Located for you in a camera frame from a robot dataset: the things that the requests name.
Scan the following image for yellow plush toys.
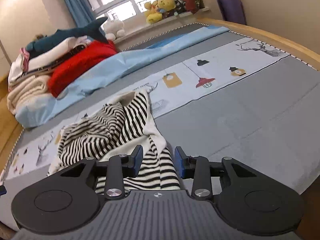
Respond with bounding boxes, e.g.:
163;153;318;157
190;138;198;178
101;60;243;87
144;0;181;25

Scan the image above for dark blue shark plush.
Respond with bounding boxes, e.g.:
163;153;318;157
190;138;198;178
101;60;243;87
25;17;108;57

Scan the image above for grey printed bed sheet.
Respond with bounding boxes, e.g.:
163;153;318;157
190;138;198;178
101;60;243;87
0;22;320;228

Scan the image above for red knitted blanket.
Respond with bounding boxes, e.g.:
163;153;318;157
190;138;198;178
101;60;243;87
48;40;118;98

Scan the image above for purple bag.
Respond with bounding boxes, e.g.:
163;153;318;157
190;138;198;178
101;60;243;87
217;0;247;25

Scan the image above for wooden bed frame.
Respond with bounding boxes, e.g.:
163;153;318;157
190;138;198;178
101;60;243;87
1;18;319;172

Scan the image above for striped white hooded sweater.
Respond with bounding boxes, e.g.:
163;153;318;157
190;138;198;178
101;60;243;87
47;89;181;192

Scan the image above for cream folded blanket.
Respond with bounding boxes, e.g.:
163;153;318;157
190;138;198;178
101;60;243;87
7;75;51;115

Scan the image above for white folded clothes stack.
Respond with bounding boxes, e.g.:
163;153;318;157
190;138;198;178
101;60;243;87
8;36;91;90

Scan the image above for blue curtain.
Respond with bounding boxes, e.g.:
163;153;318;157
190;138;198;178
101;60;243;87
64;0;95;27

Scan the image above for light blue quilt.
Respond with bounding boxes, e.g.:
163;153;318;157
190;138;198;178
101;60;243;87
15;23;229;128

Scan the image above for white plush toy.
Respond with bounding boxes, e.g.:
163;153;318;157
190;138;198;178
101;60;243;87
103;20;126;41

